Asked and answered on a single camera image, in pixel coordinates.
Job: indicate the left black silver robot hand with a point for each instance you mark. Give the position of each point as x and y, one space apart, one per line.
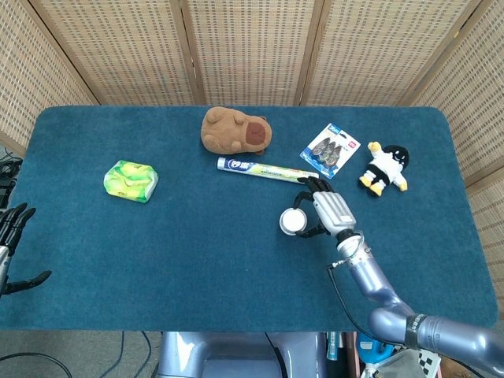
12 228

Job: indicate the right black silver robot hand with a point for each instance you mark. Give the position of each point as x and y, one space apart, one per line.
332 210

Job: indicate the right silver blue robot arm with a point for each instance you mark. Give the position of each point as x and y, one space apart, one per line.
372 281

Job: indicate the blue blister pack of clips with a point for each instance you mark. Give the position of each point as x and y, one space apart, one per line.
330 149

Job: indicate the black white plush doll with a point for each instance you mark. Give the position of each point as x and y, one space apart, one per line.
388 167

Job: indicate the white cling wrap box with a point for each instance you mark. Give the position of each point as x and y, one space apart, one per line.
260 169

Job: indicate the green tissue pack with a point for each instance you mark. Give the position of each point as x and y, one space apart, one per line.
130 181

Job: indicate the brown capybara plush toy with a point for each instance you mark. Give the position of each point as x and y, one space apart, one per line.
228 130

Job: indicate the blue velvet tablecloth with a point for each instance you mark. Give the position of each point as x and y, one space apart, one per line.
197 256

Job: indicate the blue plastic container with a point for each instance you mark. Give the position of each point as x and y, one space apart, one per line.
372 348

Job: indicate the woven rattan screen panel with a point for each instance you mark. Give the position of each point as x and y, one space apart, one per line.
472 98
382 51
252 51
31 78
118 51

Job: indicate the silver blue robot torso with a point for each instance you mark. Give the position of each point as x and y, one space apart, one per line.
236 354

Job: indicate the black white checkered board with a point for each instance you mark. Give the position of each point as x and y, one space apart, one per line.
428 361

